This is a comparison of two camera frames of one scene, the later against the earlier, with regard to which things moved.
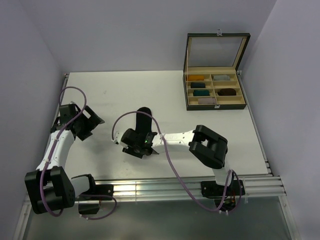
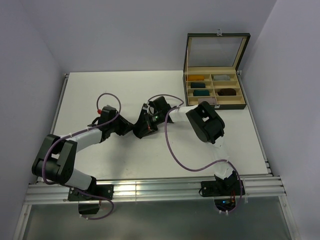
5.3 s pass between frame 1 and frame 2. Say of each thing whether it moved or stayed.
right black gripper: moved
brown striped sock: stayed
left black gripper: moved
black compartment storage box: stayed
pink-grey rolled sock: stayed
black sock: stayed
